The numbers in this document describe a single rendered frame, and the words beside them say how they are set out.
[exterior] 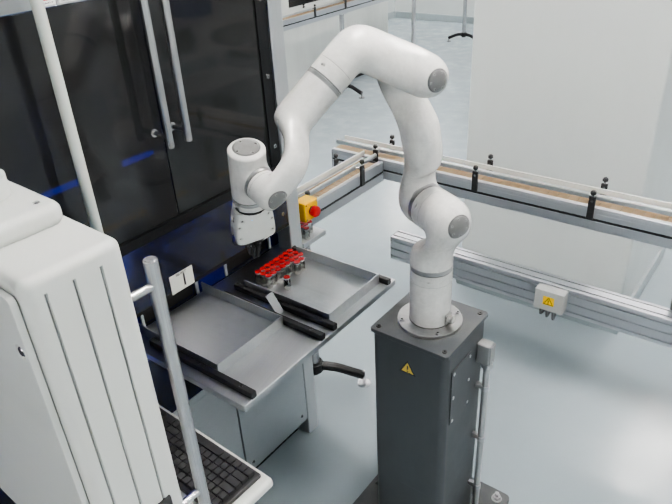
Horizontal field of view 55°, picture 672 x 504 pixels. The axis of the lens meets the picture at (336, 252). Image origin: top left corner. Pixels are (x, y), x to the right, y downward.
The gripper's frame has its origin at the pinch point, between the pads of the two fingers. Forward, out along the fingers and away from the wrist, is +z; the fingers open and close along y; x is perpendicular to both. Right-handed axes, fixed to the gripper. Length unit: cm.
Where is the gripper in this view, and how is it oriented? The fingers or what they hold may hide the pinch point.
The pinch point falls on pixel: (254, 248)
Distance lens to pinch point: 163.8
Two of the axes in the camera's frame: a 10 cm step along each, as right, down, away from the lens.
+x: -4.8, -6.5, 5.9
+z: -0.4, 6.9, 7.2
